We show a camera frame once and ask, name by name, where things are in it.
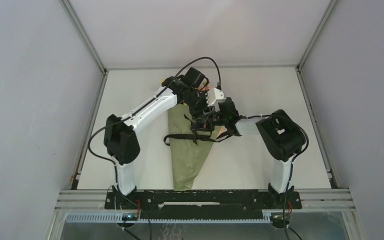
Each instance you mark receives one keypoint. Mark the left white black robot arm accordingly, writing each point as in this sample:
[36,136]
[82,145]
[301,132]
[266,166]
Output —
[120,133]

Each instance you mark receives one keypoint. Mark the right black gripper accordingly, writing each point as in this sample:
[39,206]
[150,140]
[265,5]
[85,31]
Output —
[208,121]

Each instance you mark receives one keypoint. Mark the aluminium frame rail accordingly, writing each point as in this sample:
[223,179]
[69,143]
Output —
[312,200]

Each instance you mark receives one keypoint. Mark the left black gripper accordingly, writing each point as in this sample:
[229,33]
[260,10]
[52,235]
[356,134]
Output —
[197,113]

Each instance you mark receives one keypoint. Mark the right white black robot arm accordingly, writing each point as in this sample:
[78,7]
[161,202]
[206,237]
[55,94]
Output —
[284,139]

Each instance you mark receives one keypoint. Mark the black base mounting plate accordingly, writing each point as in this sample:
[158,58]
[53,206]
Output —
[203,203]

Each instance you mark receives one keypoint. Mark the white slotted cable duct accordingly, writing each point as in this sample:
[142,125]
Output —
[130,218]

